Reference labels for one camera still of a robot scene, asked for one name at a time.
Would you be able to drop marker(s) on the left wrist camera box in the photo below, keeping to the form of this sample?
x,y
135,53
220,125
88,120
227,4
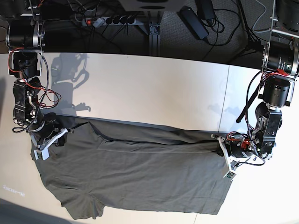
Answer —
x,y
230,175

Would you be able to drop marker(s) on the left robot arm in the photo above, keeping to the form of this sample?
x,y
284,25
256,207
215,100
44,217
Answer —
x,y
280,70

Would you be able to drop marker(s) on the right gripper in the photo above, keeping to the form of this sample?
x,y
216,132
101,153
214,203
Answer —
x,y
50,131

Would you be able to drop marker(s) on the aluminium frame post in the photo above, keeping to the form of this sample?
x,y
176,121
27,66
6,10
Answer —
x,y
154,18

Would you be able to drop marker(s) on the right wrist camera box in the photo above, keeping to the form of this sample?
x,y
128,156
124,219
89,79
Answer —
x,y
41,154

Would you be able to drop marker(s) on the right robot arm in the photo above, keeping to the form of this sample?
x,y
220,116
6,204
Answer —
x,y
25,40

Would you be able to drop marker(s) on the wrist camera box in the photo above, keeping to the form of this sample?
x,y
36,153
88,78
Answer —
x,y
41,154
230,175

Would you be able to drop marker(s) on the black power adapter brick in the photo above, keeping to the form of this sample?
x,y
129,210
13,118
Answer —
x,y
193,23

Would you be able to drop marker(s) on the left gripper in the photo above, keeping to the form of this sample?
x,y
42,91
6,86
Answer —
x,y
236,150

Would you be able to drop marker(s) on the power strip with red switch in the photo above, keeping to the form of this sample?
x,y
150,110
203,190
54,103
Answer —
x,y
108,21

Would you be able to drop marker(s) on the black tripod stand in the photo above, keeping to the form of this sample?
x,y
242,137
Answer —
x,y
254,43

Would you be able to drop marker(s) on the dark grey T-shirt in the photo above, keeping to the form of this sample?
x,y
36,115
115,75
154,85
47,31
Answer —
x,y
119,165

